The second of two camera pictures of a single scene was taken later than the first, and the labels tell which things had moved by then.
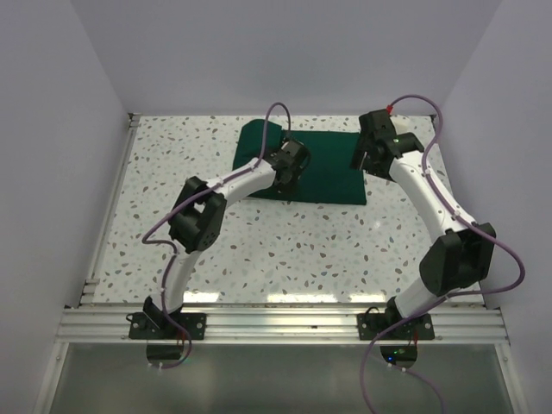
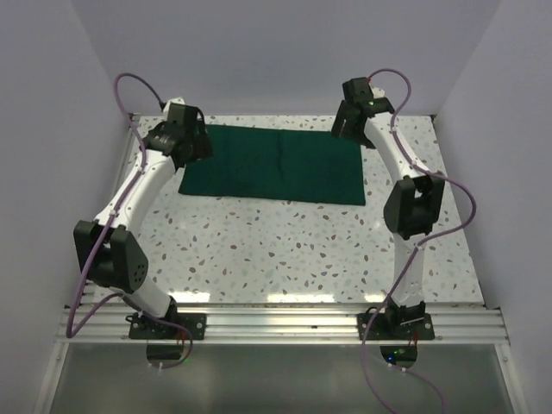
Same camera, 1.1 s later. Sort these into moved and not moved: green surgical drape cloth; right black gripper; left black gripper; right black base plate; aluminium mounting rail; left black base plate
Moved: right black gripper; left black gripper; green surgical drape cloth
Not moved: aluminium mounting rail; left black base plate; right black base plate
